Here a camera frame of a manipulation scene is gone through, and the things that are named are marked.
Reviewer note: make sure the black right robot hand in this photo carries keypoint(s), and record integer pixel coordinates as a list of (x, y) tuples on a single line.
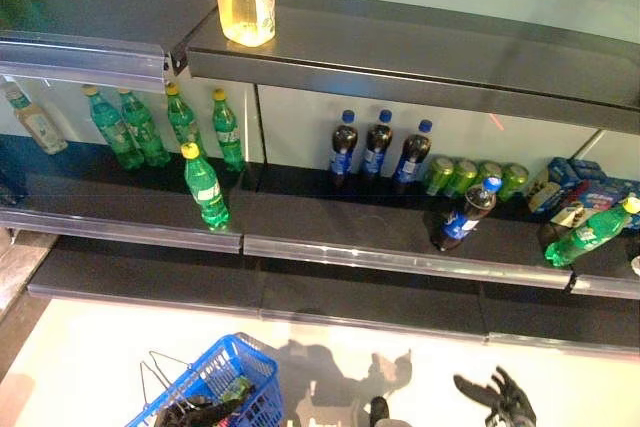
[(510, 404)]

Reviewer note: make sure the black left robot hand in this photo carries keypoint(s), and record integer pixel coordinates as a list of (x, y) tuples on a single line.
[(190, 409)]

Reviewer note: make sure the blue plastic shopping basket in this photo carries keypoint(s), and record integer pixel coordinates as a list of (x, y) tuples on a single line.
[(215, 367)]

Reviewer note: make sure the green soda bottle yellow cap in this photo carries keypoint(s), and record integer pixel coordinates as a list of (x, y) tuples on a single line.
[(585, 237), (227, 134), (114, 132), (206, 192), (145, 132), (182, 119)]

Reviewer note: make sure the dark cola bottle blue cap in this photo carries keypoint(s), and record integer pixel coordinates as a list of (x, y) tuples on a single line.
[(411, 159), (342, 152), (376, 149), (462, 222)]

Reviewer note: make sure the blue and red carton pack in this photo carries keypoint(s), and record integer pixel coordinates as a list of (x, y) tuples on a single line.
[(582, 204)]

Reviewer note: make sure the grey stone plinth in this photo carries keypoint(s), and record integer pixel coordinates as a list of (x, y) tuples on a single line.
[(20, 272)]

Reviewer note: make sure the small yellow tea bottle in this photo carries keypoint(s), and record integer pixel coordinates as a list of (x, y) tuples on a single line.
[(37, 124)]

